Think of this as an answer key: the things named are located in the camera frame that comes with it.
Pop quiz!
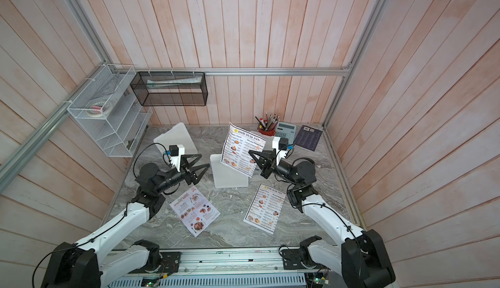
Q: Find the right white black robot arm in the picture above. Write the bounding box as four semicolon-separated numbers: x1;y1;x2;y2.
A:
249;150;396;287

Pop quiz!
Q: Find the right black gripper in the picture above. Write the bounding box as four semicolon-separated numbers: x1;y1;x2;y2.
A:
251;152;301;190

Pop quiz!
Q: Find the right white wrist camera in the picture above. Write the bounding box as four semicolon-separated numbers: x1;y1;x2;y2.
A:
272;137;294;163

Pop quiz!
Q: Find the left red white menu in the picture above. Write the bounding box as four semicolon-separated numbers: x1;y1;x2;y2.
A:
170;187;220;237

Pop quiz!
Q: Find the middle white narrow rack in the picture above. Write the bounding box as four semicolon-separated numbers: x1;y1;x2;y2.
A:
210;154;249;189

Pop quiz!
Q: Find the grey desk calculator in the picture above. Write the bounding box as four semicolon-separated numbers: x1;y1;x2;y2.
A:
275;122;297;144

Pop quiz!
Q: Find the dark purple card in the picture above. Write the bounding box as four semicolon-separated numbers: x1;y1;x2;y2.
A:
294;125;323;151

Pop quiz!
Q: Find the white narrow rack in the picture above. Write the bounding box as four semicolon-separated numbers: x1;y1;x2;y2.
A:
154;123;198;154
210;154;249;189

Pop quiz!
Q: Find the aluminium front rail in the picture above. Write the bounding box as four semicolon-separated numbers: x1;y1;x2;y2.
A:
68;244;391;279

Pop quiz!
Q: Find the dim sum menu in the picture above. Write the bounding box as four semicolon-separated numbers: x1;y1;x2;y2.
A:
221;123;266;177
243;183;286;235

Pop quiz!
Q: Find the red pen cup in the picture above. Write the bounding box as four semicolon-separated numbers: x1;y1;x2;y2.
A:
255;112;280;136

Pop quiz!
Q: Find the white wire wall shelf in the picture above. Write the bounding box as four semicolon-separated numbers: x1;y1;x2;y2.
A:
68;64;152;158

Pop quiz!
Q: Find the black mesh wall basket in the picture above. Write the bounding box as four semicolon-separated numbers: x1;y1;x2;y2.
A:
130;72;208;107

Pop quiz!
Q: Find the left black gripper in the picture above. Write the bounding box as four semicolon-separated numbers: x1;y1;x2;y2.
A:
155;153;210;194

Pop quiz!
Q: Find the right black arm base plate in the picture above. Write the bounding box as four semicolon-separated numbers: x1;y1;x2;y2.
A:
278;246;329;271

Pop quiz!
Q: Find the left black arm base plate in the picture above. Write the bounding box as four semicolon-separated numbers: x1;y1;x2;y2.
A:
130;252;181;275

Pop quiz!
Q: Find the left white narrow rack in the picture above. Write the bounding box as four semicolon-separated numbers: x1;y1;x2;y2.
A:
154;123;198;154

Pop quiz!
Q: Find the tape roll on shelf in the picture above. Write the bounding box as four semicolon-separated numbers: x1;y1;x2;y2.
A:
85;101;111;118

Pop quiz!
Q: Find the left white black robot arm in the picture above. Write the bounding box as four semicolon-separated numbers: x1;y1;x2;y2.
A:
41;154;210;287

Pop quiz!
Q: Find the paper inside black basket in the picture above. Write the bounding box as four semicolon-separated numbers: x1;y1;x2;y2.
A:
146;77;203;89

